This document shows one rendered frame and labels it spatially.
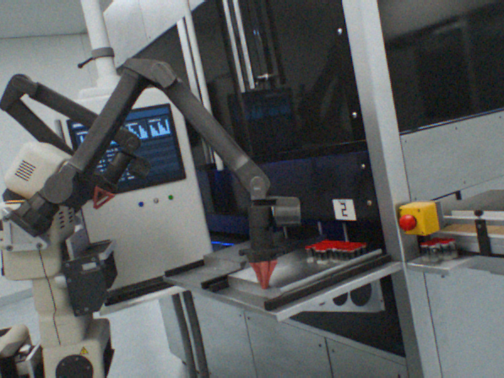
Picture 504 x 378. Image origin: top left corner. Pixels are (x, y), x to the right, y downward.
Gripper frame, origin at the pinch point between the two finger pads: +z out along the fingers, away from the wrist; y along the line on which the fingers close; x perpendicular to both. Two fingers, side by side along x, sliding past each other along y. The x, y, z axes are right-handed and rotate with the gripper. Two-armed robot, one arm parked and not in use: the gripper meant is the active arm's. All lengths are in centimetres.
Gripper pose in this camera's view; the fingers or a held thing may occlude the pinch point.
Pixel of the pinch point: (264, 285)
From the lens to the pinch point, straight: 129.3
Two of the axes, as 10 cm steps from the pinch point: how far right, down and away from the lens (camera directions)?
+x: -4.7, 0.0, 8.8
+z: 0.6, 10.0, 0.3
